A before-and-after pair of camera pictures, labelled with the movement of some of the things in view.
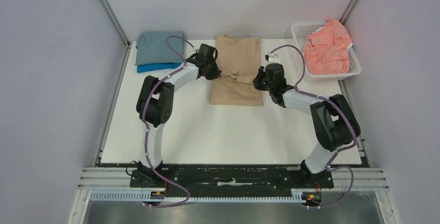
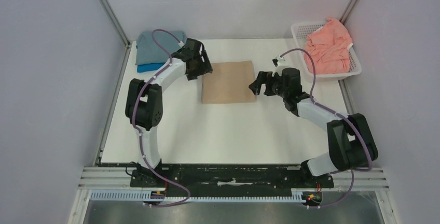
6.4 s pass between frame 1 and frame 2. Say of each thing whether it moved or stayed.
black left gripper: moved
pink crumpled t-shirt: stayed
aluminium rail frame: stayed
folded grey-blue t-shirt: stayed
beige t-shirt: moved
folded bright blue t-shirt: stayed
